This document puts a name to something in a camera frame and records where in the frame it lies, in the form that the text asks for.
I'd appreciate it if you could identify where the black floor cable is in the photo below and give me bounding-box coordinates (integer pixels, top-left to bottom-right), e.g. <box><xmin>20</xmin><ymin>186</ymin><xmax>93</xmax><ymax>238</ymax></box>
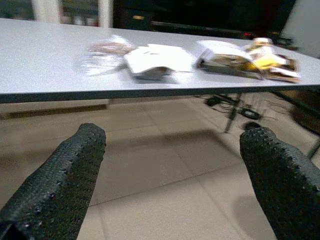
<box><xmin>219</xmin><ymin>93</ymin><xmax>293</xmax><ymax>121</ymax></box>

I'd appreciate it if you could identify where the black power adapter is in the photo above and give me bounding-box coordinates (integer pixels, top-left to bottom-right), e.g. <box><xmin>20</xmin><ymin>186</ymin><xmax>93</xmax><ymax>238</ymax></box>
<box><xmin>206</xmin><ymin>96</ymin><xmax>221</xmax><ymax>107</ymax></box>

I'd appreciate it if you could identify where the dark cabinet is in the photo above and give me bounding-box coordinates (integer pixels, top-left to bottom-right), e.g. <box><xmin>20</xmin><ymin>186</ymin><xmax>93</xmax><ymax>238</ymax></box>
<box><xmin>112</xmin><ymin>0</ymin><xmax>297</xmax><ymax>40</ymax></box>

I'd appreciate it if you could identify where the black table leg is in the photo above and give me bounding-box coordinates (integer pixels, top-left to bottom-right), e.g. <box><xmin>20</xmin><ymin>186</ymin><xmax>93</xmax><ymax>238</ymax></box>
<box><xmin>223</xmin><ymin>92</ymin><xmax>243</xmax><ymax>133</ymax></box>

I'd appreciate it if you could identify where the white cardboard carton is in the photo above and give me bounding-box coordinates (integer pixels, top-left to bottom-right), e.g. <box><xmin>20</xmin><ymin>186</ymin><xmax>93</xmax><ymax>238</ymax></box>
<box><xmin>193</xmin><ymin>39</ymin><xmax>253</xmax><ymax>73</ymax></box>

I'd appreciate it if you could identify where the grey table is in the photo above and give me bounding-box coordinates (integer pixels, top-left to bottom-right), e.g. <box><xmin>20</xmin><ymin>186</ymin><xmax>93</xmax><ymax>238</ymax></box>
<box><xmin>0</xmin><ymin>17</ymin><xmax>320</xmax><ymax>104</ymax></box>

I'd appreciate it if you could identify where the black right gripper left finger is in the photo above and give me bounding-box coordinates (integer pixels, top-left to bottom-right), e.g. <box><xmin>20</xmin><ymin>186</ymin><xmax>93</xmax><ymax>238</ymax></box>
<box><xmin>0</xmin><ymin>122</ymin><xmax>107</xmax><ymax>240</ymax></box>

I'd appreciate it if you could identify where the clear plastic wrapper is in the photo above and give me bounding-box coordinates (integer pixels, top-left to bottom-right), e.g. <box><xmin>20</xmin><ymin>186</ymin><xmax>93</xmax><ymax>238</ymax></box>
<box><xmin>79</xmin><ymin>34</ymin><xmax>137</xmax><ymax>77</ymax></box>

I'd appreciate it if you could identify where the yellow and brown packaging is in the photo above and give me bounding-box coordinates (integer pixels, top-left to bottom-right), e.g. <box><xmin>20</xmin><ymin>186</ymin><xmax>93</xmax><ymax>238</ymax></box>
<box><xmin>199</xmin><ymin>37</ymin><xmax>302</xmax><ymax>83</ymax></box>

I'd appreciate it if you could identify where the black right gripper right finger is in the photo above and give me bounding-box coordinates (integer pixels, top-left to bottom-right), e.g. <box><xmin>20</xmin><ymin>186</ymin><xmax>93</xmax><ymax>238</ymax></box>
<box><xmin>239</xmin><ymin>126</ymin><xmax>320</xmax><ymax>240</ymax></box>

